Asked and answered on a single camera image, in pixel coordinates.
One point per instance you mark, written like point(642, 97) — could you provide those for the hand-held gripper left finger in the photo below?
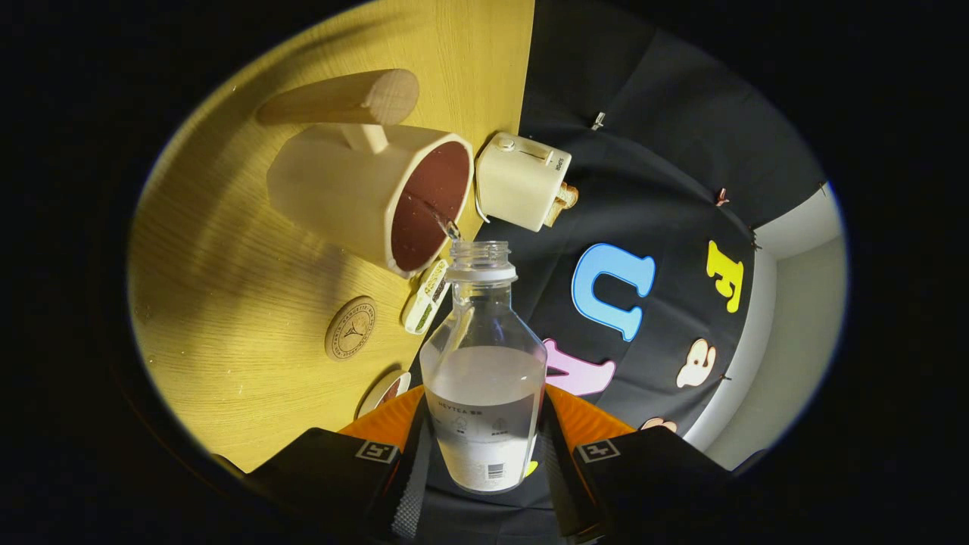
point(409, 492)

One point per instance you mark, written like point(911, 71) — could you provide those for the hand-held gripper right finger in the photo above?
point(560, 484)

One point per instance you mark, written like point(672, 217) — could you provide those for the clear juice bottle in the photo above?
point(484, 378)

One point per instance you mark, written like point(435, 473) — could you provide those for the round cork coaster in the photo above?
point(350, 329)

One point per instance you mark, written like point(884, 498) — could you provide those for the white round plate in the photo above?
point(371, 401)

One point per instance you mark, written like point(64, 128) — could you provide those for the brown meat patty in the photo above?
point(390, 393)

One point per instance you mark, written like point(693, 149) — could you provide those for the divided dish of beans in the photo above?
point(425, 299)

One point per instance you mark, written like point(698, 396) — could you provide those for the wooden table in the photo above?
point(227, 303)

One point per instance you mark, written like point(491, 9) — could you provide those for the toast slice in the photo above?
point(569, 195)
point(556, 213)

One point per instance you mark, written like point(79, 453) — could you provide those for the cream toaster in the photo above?
point(518, 182)

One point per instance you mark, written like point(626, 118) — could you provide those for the small pink clip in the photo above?
point(722, 197)

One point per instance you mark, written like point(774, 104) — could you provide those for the small metal clip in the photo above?
point(599, 121)

